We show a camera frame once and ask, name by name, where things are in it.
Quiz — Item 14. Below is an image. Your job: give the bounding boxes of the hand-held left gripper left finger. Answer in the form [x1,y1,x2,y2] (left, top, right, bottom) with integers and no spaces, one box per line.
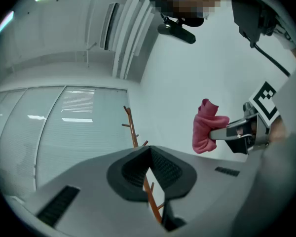
[23,146,165,237]

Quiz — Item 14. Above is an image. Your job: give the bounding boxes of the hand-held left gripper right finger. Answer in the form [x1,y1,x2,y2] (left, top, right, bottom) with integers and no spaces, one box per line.
[149,145,262,233]

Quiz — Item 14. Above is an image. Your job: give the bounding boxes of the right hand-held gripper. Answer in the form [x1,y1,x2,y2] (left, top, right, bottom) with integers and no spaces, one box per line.
[209,81,282,156]

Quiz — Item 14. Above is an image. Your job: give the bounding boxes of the pink cloth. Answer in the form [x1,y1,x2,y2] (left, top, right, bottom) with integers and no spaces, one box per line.
[192,98,230,155]

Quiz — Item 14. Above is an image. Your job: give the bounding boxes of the wooden coat rack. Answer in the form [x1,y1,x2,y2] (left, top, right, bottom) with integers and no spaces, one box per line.
[121,105,165,224]

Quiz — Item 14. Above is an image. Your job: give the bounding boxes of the person's right forearm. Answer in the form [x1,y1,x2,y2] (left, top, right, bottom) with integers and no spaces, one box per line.
[271,116,288,143]

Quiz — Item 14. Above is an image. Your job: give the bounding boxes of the slatted window blinds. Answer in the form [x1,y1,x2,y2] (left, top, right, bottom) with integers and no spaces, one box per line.
[0,85,129,197]

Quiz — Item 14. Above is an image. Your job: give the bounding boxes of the white T-shirt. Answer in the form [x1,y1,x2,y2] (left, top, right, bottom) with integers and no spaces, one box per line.
[271,0,296,57]

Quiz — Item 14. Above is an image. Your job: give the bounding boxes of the black chest-mounted box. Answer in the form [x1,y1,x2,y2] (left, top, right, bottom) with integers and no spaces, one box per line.
[228,0,278,48]

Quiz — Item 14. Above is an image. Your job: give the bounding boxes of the ceiling air vent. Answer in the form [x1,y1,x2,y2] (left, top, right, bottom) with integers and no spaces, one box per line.
[98,2,120,51]

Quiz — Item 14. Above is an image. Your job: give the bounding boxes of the thick black cable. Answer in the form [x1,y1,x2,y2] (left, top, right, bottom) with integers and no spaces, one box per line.
[251,42,291,78]

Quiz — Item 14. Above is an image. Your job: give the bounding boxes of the black head camera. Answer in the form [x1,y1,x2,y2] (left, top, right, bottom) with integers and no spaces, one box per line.
[157,16,197,44]

